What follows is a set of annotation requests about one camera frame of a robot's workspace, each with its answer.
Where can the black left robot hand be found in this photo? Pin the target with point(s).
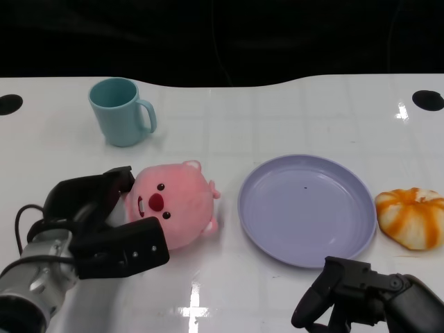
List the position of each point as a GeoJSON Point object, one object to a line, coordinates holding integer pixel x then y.
{"type": "Point", "coordinates": [104, 253]}

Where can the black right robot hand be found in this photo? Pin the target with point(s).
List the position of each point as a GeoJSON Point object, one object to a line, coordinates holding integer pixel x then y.
{"type": "Point", "coordinates": [409, 301]}

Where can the pink plush beaver doll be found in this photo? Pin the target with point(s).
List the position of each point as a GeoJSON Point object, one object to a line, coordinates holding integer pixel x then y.
{"type": "Point", "coordinates": [180, 204]}

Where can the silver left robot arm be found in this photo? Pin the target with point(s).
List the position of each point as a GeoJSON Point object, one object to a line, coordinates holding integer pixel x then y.
{"type": "Point", "coordinates": [31, 288]}

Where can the purple plastic plate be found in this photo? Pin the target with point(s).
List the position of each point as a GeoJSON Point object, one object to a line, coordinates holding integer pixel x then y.
{"type": "Point", "coordinates": [305, 215]}

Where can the orange white striped bun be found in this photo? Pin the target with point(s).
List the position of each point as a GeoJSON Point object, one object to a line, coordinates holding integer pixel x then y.
{"type": "Point", "coordinates": [409, 220]}

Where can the teal plastic mug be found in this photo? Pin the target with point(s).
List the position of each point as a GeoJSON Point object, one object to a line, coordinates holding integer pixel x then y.
{"type": "Point", "coordinates": [118, 121]}

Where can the black round table grommet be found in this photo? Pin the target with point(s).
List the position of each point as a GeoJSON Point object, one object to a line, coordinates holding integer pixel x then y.
{"type": "Point", "coordinates": [428, 100]}
{"type": "Point", "coordinates": [9, 104]}

